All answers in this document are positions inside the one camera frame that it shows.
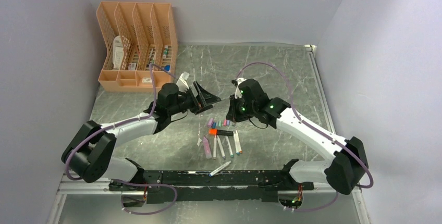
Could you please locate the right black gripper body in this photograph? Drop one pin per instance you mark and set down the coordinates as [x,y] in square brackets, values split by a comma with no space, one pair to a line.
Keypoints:
[242,111]

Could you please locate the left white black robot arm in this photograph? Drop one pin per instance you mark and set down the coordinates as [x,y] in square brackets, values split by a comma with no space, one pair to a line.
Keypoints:
[90,153]

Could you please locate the white pen grey cap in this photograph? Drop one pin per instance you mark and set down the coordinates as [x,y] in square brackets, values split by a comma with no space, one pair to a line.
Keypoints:
[221,147]

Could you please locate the white paper packet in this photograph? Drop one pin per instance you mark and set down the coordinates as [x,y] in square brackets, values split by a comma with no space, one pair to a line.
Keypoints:
[118,52]

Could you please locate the black base frame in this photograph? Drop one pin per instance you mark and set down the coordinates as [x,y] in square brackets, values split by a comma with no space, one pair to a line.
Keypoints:
[228,185]

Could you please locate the orange plastic file organizer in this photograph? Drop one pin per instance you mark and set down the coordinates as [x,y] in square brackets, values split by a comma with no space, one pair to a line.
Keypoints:
[150,44]

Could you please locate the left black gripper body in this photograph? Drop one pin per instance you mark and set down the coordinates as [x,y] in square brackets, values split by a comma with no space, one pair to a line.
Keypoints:
[193,103]

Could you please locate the white pen blue cap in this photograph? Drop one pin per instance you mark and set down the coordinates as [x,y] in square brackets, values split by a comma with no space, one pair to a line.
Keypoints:
[237,149]

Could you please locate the purple highlighter cap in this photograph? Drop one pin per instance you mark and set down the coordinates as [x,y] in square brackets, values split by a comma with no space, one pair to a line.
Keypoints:
[210,122]

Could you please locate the white pen green cap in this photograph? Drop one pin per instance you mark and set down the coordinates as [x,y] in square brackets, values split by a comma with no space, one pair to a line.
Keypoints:
[220,168]

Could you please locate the aluminium rail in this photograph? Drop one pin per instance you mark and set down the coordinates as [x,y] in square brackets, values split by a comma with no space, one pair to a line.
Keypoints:
[79,187]

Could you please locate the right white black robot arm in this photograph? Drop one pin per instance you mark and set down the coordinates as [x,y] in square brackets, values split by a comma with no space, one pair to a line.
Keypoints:
[345,161]

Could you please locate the purple pink highlighter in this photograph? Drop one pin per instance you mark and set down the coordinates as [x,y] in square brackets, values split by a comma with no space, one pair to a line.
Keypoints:
[207,148]

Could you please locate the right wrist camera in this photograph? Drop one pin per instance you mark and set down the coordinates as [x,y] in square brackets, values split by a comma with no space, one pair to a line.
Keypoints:
[250,93]

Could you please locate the black orange highlighter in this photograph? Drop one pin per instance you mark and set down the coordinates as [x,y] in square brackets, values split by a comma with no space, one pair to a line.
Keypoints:
[220,132]

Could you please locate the white pen orange cap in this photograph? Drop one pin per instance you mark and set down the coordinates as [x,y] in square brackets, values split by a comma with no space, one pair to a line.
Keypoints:
[239,142]

